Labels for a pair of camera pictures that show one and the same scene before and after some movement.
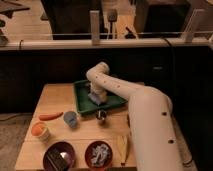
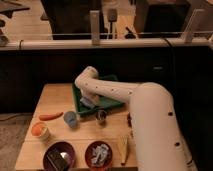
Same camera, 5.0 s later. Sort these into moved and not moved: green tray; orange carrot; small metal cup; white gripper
Moved: white gripper
Not moved: green tray; orange carrot; small metal cup
